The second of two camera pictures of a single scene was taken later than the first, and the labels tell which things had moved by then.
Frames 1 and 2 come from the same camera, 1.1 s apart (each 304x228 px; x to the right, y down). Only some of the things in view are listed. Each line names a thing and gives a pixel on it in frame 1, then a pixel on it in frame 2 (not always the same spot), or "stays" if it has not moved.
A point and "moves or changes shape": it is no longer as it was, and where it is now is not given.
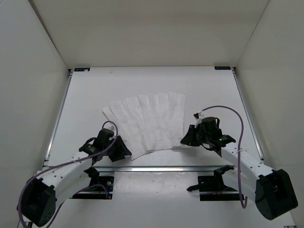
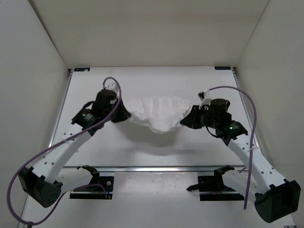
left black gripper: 122,148 -> 125,114
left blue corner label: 81,69 stays
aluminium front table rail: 138,168 stays
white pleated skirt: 149,122 moves or changes shape
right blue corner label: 223,68 stays
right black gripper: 188,138 -> 189,121
